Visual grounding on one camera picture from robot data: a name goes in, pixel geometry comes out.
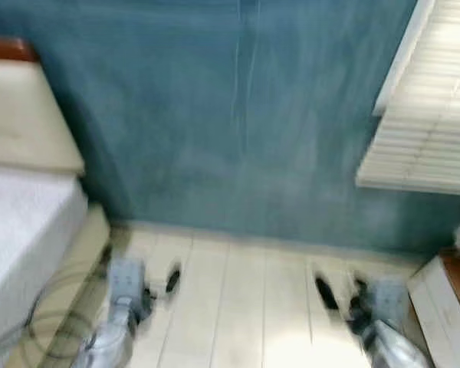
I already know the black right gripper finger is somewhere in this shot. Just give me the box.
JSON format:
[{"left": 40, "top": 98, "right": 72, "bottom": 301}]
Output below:
[{"left": 314, "top": 274, "right": 340, "bottom": 311}]

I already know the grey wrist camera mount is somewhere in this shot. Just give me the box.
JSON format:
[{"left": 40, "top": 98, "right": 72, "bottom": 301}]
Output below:
[
  {"left": 368, "top": 278, "right": 411, "bottom": 327},
  {"left": 107, "top": 259, "right": 146, "bottom": 304}
]

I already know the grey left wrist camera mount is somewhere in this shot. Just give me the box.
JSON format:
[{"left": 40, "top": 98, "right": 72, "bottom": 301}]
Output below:
[{"left": 107, "top": 259, "right": 146, "bottom": 304}]

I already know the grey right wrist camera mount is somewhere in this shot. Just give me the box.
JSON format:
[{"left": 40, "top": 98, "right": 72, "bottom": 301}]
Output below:
[{"left": 368, "top": 278, "right": 411, "bottom": 327}]

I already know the cream window blind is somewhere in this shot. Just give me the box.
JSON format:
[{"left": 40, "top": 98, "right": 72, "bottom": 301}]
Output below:
[{"left": 356, "top": 0, "right": 460, "bottom": 197}]

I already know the white window frame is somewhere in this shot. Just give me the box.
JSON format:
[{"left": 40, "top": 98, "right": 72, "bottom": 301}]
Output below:
[{"left": 372, "top": 0, "right": 438, "bottom": 117}]

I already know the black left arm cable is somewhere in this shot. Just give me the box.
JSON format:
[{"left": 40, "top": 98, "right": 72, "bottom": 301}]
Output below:
[{"left": 0, "top": 245, "right": 112, "bottom": 365}]

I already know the white quilted mattress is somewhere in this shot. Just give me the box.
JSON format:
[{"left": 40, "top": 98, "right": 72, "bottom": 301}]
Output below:
[{"left": 0, "top": 165, "right": 90, "bottom": 342}]

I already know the cream bed frame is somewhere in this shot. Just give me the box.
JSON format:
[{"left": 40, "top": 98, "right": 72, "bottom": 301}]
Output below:
[{"left": 8, "top": 202, "right": 113, "bottom": 368}]

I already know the cream padded wooden headboard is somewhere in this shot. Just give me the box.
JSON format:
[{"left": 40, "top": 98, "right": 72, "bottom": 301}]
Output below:
[{"left": 0, "top": 34, "right": 87, "bottom": 176}]

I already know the white brown-topped cabinet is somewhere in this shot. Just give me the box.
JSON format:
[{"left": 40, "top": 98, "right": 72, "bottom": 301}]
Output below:
[{"left": 406, "top": 247, "right": 460, "bottom": 368}]

